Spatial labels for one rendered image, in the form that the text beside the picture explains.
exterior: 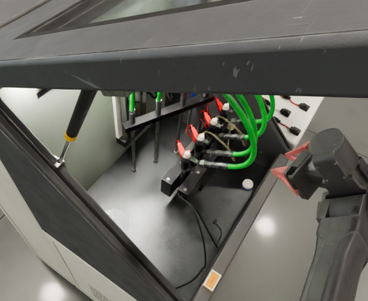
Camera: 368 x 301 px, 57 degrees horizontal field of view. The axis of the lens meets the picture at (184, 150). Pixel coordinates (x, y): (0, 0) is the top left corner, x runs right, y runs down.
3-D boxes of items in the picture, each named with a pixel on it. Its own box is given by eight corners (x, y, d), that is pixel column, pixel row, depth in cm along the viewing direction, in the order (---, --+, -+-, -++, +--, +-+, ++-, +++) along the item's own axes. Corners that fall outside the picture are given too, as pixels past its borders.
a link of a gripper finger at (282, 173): (258, 168, 72) (290, 175, 63) (278, 144, 74) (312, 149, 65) (273, 189, 74) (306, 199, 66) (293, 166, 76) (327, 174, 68)
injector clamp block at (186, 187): (183, 216, 117) (187, 194, 104) (159, 200, 119) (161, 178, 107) (229, 151, 135) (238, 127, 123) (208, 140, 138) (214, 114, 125)
